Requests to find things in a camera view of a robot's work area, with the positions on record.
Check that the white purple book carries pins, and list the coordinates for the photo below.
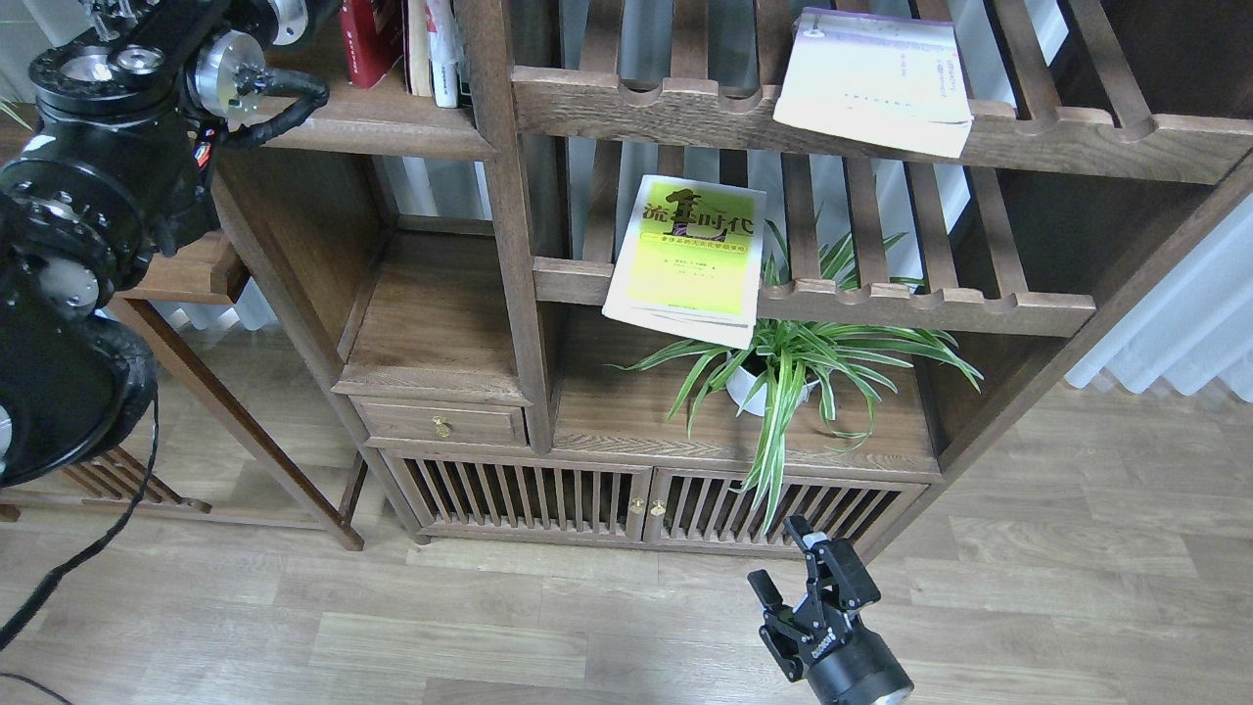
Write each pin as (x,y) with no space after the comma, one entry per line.
(891,82)

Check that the wooden side table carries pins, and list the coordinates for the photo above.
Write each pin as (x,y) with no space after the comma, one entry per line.
(211,273)

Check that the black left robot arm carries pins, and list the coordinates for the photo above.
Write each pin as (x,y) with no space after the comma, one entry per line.
(134,110)

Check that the white plant pot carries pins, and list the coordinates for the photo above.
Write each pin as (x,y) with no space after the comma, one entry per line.
(741,383)

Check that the white curtain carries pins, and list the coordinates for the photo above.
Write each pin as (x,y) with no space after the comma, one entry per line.
(1193,328)

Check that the dark wooden bookshelf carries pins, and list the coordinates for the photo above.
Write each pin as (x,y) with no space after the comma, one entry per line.
(429,262)

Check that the yellow green book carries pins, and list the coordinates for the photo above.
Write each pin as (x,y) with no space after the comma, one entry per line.
(690,261)

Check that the upright white book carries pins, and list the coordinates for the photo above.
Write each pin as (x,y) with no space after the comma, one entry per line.
(443,46)

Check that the spider plant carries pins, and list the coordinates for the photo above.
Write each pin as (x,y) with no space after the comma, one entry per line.
(793,353)

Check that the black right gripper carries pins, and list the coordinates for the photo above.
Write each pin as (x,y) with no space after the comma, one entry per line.
(822,640)

